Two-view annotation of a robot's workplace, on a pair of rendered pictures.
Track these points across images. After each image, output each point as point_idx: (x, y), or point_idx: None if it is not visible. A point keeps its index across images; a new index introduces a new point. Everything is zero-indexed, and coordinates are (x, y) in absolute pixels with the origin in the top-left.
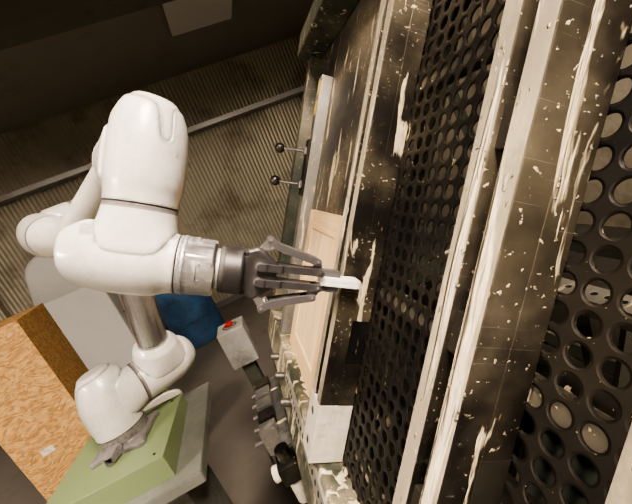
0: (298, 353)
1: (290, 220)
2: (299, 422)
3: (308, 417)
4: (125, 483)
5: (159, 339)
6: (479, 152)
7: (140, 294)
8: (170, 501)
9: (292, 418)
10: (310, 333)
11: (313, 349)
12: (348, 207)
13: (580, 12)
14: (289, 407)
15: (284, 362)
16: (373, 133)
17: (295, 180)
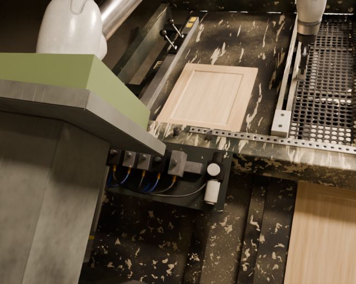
0: (188, 125)
1: (129, 64)
2: (244, 135)
3: (276, 119)
4: (134, 105)
5: (108, 38)
6: None
7: (317, 12)
8: (151, 150)
9: (219, 142)
10: (213, 111)
11: (225, 116)
12: (291, 58)
13: None
14: (207, 141)
15: (174, 127)
16: None
17: (141, 46)
